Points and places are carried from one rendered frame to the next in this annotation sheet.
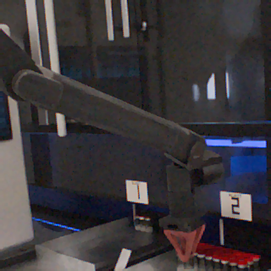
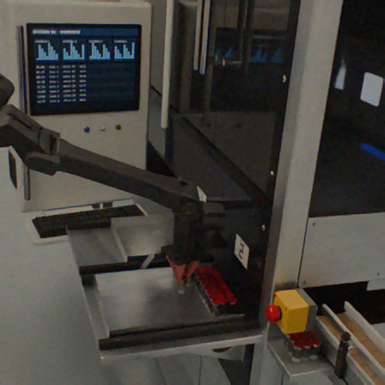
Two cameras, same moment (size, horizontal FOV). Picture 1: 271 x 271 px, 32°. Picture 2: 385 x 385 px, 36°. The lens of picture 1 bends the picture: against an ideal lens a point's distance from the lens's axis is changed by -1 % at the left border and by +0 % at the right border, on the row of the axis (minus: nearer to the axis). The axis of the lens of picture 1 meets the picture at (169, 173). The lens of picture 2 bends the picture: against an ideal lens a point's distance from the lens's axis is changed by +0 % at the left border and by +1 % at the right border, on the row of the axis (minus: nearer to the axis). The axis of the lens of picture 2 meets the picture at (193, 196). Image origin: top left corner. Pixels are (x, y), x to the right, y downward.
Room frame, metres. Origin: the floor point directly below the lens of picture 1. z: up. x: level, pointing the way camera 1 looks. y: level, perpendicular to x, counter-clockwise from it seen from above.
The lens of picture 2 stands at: (-0.24, -0.63, 1.76)
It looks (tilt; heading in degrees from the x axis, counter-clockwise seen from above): 23 degrees down; 26
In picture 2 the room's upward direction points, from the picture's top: 4 degrees clockwise
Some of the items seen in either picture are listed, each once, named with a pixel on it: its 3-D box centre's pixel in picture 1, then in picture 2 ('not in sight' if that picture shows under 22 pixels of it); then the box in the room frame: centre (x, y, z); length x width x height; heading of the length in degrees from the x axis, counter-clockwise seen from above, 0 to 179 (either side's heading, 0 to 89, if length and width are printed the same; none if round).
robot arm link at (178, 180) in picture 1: (182, 177); (186, 220); (0.98, -0.03, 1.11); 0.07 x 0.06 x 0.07; 127
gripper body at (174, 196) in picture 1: (183, 206); (183, 241); (0.98, -0.02, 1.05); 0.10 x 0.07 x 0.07; 149
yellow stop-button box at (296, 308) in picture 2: not in sight; (292, 310); (0.92, -0.34, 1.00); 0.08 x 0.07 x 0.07; 135
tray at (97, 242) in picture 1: (116, 242); (171, 236); (1.25, 0.16, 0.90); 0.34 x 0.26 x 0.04; 135
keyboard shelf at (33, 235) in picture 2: not in sight; (87, 219); (1.37, 0.58, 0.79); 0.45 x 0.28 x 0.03; 144
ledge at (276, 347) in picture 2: not in sight; (304, 357); (0.94, -0.38, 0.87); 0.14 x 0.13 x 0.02; 135
